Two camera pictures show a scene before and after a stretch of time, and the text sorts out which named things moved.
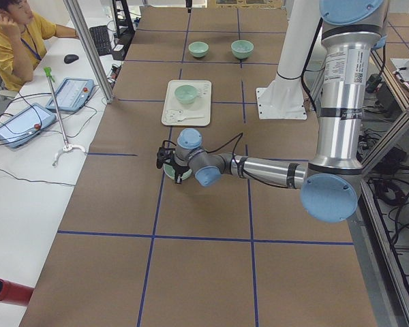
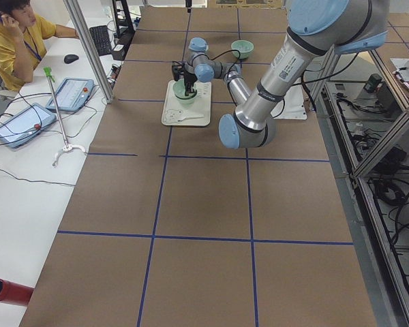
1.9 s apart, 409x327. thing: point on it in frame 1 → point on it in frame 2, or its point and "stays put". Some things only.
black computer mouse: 69,58 stays put
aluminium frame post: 76,13 stays put
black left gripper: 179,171 → 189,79
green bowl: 170,172 → 179,90
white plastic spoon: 189,118 stays put
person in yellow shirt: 16,42 stays put
